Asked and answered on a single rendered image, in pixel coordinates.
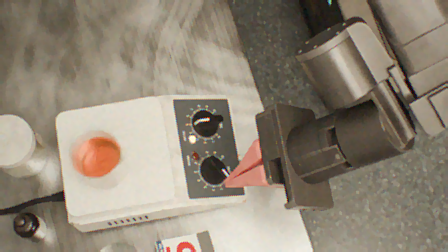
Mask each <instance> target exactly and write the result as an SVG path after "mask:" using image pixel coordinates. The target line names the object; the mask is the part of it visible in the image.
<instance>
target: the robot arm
mask: <svg viewBox="0 0 448 252"><path fill-rule="evenodd" d="M366 1H367V4H368V5H369V6H370V9H371V10H372V13H373V15H374V16H375V19H376V20H377V23H378V25H379V26H380V29H381V30H382V32H383V35H384V36H385V39H386V40H387V42H388V45H389V46H390V49H391V50H392V51H393V54H394V56H395V58H396V60H397V61H398V66H399V67H400V68H401V71H402V73H403V76H404V77H405V79H403V77H402V76H401V74H400V72H399V71H398V68H397V67H396V66H395V64H394V63H393V61H392V60H391V58H390V56H388V53H386V51H385V49H384V48H383V46H382V45H381V44H380V42H379V41H378V40H377V38H376V37H375V35H374V33H372V30H371V29H370V27H369V26H368V25H367V23H366V22H365V20H363V19H362V18H361V17H351V18H349V19H348V20H346V21H344V22H342V23H339V24H337V25H334V26H333V27H330V28H328V29H327V30H324V31H323V32H321V33H319V34H318V35H316V36H314V37H313V38H311V39H310V40H308V41H307V42H306V43H304V44H303V45H301V46H300V48H298V50H296V51H295V53H294V55H295V57H296V58H297V60H298V62H299V63H300V66H301V67H302V68H303V71H304V72H305V73H306V76H308V79H309V80H310V81H311V84H312V85H313V87H314V89H315V90H316V92H317V94H318V96H319V97H320V99H321V101H322V102H323V103H324V106H325V107H326V109H338V108H339V109H341V110H339V111H336V112H333V113H331V114H329V115H326V116H324V117H321V118H318V119H317V120H316V116H315V113H314V112H313V110H312V109H306V108H303V107H295V106H292V105H289V104H282V103H275V104H272V105H270V106H269V107H266V108H265V111H263V112H260V113H258V114H257V115H255V121H256V125H257V133H258V137H259V139H257V140H254V141H253V143H252V145H251V146H250V147H249V150H248V151H247V153H246V154H245V155H244V158H242V160H241V162H240V163H239V166H237V167H236V168H235V169H234V171H233V172H232V173H231V174H230V175H229V176H228V177H227V178H226V179H225V180H224V184H225V186H226V187H242V186H270V187H277V188H285V195H286V199H287V202H288V203H285V204H283V205H284V207H285V209H286V210H300V209H302V210H303V212H313V211H314V212H323V211H325V210H329V209H331V208H333V207H334V200H333V197H332V194H331V187H330V184H329V179H332V178H334V177H336V176H340V175H342V174H347V173H349V172H351V171H355V170H357V169H359V168H363V167H365V166H370V165H372V164H374V163H378V162H380V161H385V160H387V159H389V158H393V157H395V156H399V155H401V154H403V153H408V152H409V151H411V150H412V148H413V145H414V141H415V137H416V135H418V134H417V133H416V130H415V129H416V126H415V125H414V124H413V121H412V120H411V116H410V115H409V112H408V109H407V108H406V106H405V104H403V102H402V101H401V99H400V98H399V97H398V94H396V92H395V89H393V86H392V84H390V81H389V78H390V77H391V76H392V78H393V81H395V84H396V86H397V87H398V89H399V91H400V92H401V94H402V96H403V99H405V101H406V104H408V107H409V109H411V112H412V114H413V116H414V117H415V118H416V120H417V122H418V124H419V125H420V126H421V129H422V130H423V131H424V133H425V135H426V137H427V138H431V137H433V136H434V135H436V134H438V133H441V132H442V131H444V130H446V129H448V8H447V6H446V4H445V3H444V1H443V0H366ZM259 164H260V165H259ZM257 165H259V166H257ZM256 166H257V167H256ZM254 167H255V168H254Z"/></svg>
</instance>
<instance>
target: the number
mask: <svg viewBox="0 0 448 252"><path fill-rule="evenodd" d="M162 245H163V247H164V251H165V252H198V251H197V249H196V246H195V242H194V240H193V237H190V238H182V239H179V240H172V241H168V242H164V243H162Z"/></svg>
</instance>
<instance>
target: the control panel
mask: <svg viewBox="0 0 448 252"><path fill-rule="evenodd" d="M172 100H173V107H174V111H175V120H176V124H177V133H178V137H179V141H180V150H181V154H182V163H183V167H184V171H185V180H186V184H187V189H188V197H189V199H203V198H213V197H234V196H243V195H245V192H244V186H242V187H226V186H225V184H224V181H223V182H222V183H221V184H216V185H213V184H209V183H208V182H207V181H205V179H203V176H202V175H201V172H200V166H201V164H202V163H203V161H204V160H205V159H206V158H208V157H210V156H216V158H219V159H220V160H221V161H222V162H223V163H224V165H225V166H226V170H227V171H229V174H231V173H232V172H233V171H234V169H235V168H236V167H237V166H239V156H238V153H237V149H236V141H235V137H234V129H233V125H232V121H231V113H230V109H229V102H228V99H172ZM200 110H208V111H209V112H211V113H213V115H222V116H223V117H224V121H223V122H221V123H220V124H218V130H217V132H216V134H214V135H213V136H211V137H208V138H206V137H203V136H201V135H199V134H198V133H196V131H195V129H194V127H193V117H194V115H195V113H197V112H199V111H200ZM190 136H194V137H195V142H194V143H192V142H190V139H189V138H190ZM193 153H198V159H197V160H195V159H193V156H192V155H193Z"/></svg>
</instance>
